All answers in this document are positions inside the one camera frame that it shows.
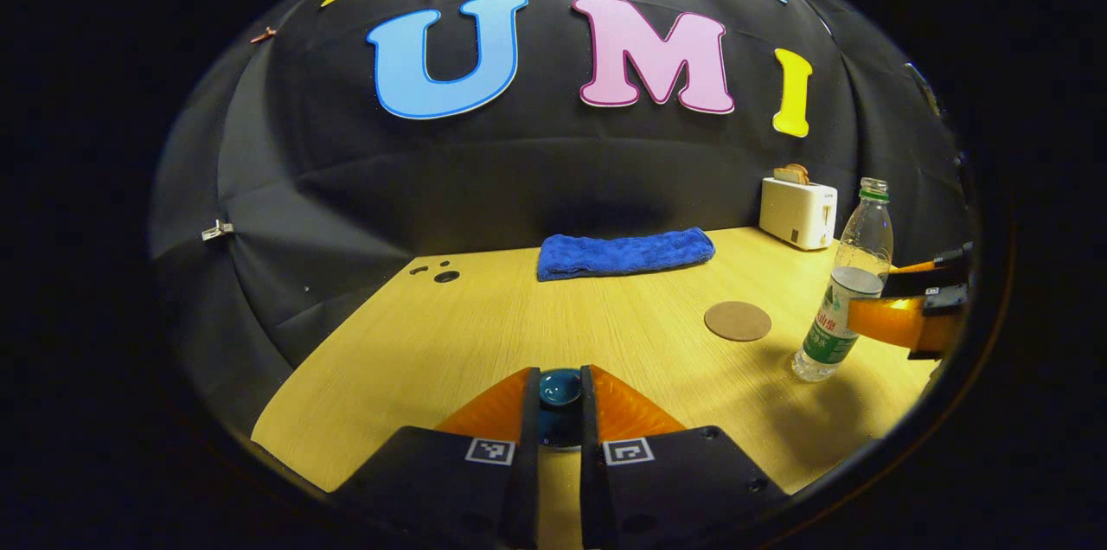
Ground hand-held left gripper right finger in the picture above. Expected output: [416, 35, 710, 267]
[579, 364, 790, 550]

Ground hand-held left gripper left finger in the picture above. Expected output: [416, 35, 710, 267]
[333, 365, 542, 550]

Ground clear plastic water bottle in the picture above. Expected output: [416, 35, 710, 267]
[791, 177, 895, 383]

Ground teal teacup lid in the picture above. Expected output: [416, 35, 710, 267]
[539, 368, 583, 409]

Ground round brown coaster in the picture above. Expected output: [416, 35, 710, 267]
[703, 300, 773, 343]

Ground white toaster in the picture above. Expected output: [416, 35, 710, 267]
[759, 176, 839, 252]

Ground blue folded towel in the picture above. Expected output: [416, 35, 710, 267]
[537, 227, 717, 283]

